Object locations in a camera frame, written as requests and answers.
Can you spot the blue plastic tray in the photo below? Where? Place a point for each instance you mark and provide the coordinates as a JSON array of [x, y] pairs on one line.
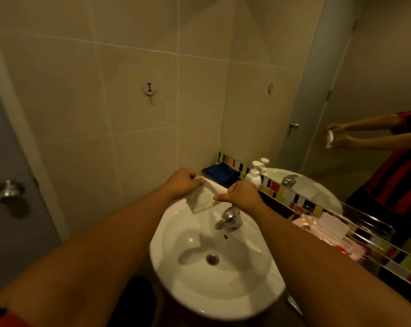
[[221, 173]]

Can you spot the person's left hand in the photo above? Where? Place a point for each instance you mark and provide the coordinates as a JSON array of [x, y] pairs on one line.
[[180, 183]]

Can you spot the grey door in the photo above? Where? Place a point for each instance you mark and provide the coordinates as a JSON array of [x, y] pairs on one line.
[[11, 241]]

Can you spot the wall mirror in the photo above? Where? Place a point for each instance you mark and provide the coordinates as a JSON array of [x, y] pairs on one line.
[[362, 64]]

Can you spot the white paper card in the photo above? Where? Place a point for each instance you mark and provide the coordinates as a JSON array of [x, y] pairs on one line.
[[334, 224]]

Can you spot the chrome shelf rail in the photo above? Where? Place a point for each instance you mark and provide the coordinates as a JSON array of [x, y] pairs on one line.
[[369, 219]]

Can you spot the person's left fingers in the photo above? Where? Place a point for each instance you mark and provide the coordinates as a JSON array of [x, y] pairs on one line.
[[194, 180]]

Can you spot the person's right hand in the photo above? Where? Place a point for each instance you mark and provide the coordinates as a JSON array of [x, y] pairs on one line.
[[244, 197]]

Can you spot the chrome faucet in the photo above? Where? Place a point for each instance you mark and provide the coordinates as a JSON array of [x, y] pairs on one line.
[[230, 219]]

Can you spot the white cloth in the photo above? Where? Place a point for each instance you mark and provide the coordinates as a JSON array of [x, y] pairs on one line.
[[201, 198]]

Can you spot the colourful mosaic tile strip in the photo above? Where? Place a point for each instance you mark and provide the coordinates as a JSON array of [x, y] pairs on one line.
[[283, 194]]

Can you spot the red black striped shirt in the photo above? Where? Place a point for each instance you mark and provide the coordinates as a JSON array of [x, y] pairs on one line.
[[4, 319]]

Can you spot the metal sink drain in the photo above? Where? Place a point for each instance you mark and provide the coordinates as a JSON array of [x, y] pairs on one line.
[[212, 259]]

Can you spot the person's right forearm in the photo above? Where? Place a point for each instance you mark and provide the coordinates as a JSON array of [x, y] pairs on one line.
[[328, 275]]

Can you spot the chrome door knob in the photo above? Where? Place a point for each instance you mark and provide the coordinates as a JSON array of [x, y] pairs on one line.
[[9, 190]]

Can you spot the white pump soap bottle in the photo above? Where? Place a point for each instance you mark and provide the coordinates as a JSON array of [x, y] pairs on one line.
[[254, 177]]

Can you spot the white door frame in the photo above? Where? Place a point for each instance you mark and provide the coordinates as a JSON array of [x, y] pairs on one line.
[[28, 142]]

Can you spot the round wall hook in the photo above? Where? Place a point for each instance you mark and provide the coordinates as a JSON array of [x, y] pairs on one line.
[[149, 89]]

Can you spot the person's left forearm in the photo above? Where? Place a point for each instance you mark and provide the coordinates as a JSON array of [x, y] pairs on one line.
[[89, 255]]

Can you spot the white ceramic sink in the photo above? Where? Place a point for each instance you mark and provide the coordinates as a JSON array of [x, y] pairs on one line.
[[198, 286]]

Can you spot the person's right fingers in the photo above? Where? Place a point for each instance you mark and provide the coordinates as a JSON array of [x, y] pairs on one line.
[[225, 196]]

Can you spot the pink plastic packet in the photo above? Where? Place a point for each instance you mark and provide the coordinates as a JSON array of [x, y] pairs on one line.
[[314, 231]]

